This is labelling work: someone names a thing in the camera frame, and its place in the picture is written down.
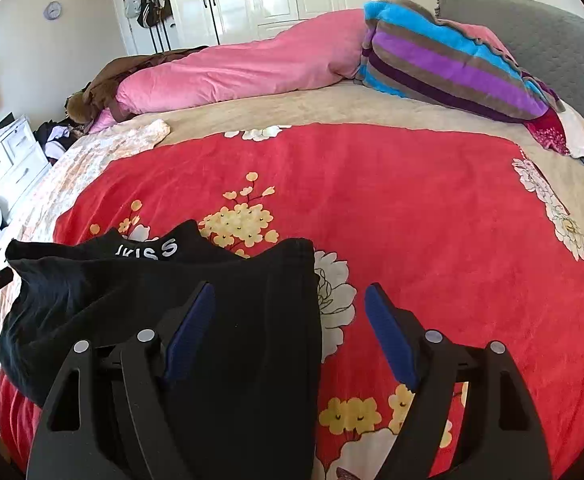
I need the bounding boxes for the black garment with orange patch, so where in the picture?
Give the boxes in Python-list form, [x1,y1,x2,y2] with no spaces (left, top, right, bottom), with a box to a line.
[0,221,322,479]

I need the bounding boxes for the pile of clothes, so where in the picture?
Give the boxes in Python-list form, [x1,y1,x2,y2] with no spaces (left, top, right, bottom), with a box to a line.
[34,118,85,165]

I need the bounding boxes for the peach patterned blanket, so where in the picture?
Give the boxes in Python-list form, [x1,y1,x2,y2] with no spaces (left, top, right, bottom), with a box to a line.
[0,119,172,269]

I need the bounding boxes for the white chest of drawers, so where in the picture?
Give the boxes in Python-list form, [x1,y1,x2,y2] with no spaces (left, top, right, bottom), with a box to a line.
[0,116,50,223]

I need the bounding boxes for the red floral blanket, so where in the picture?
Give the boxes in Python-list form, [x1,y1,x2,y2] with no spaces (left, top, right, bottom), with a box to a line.
[0,121,584,480]

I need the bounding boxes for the brown fur-trimmed coat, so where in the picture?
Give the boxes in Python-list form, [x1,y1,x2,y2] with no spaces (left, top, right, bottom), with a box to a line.
[64,46,206,127]

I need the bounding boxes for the hanging bags on door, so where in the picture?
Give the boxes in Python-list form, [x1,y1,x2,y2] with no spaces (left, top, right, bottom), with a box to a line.
[124,0,173,28]

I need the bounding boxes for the striped blue purple pillow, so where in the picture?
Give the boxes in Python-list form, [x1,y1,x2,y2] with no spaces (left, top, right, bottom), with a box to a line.
[357,0,564,124]

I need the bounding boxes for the grey padded headboard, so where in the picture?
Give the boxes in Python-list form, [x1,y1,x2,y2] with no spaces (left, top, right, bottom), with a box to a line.
[435,0,584,117]

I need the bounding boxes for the pink duvet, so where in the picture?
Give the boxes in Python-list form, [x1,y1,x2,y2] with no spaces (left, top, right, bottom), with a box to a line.
[115,9,367,116]

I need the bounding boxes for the round wall clock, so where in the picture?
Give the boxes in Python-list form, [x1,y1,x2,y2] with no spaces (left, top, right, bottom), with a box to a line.
[42,1,63,21]

